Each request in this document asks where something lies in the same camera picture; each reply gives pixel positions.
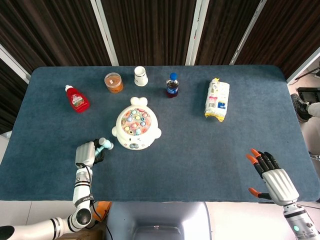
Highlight orange device under table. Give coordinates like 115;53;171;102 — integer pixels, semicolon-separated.
94;201;112;222

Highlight clear jar orange contents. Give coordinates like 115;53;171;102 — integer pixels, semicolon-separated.
104;72;125;94

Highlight grey robot torso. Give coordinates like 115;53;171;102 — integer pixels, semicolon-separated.
105;201;213;240

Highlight cardboard box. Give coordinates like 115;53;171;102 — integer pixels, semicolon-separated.
59;223;104;240

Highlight red ketchup bottle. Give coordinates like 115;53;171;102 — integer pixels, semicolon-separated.
64;84;91;114

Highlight black box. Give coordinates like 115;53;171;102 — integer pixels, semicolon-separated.
296;86;320;104

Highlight white partition post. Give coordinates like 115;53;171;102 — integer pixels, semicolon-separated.
0;43;31;85
286;47;320;86
185;0;210;66
229;0;268;66
90;0;120;67

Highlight white seal whack-a-mole toy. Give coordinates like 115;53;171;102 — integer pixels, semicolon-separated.
111;96;162;151

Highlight grey black shoe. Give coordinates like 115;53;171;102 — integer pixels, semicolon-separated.
290;93;313;123

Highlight white paper cup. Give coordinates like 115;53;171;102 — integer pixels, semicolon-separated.
133;65;149;87

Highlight cola bottle blue cap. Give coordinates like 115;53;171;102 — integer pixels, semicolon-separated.
166;72;180;99

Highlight light blue toy hammer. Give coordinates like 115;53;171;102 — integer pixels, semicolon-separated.
94;137;115;156

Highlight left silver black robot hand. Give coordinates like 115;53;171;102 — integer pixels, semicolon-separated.
74;138;106;168

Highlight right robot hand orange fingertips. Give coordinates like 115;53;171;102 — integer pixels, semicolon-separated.
245;148;300;207

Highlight dark brown slatted panel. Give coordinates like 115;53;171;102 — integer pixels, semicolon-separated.
234;0;320;80
0;58;29;135
0;0;112;75
194;0;261;66
101;0;198;67

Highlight white yellow snack package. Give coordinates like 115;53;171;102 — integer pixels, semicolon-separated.
204;77;231;123

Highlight person's leg light trousers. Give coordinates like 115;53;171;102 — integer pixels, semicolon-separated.
307;101;320;118

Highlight blue table cloth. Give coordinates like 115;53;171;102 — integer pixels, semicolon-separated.
0;65;320;203

